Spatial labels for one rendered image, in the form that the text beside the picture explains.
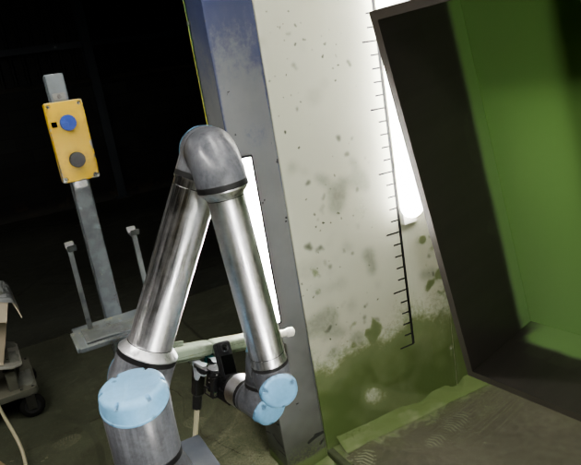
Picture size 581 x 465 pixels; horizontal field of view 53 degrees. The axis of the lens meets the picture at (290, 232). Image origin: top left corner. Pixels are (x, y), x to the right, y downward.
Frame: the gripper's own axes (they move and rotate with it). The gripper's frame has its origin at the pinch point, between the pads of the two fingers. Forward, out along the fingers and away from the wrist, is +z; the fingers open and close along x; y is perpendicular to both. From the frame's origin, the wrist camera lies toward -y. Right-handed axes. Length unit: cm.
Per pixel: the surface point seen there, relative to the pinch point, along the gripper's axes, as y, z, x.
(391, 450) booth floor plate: 51, -15, 81
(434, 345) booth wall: 18, -5, 118
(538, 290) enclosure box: -22, -55, 101
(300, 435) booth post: 47, 9, 55
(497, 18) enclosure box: -105, -50, 62
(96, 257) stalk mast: -22, 49, -12
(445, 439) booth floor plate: 45, -28, 99
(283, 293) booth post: -10.6, 13.9, 44.8
